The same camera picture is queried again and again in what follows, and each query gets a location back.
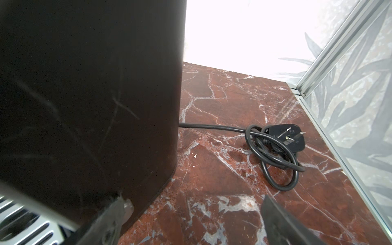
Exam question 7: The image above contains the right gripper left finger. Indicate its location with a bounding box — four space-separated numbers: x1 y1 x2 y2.
63 196 134 245

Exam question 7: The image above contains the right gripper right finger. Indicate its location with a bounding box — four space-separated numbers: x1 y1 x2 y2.
261 196 325 245

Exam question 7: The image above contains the black coffee machine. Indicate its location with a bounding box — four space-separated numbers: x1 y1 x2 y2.
1 1 187 245

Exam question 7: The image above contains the black power cable right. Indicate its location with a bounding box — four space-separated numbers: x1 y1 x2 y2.
178 122 307 192

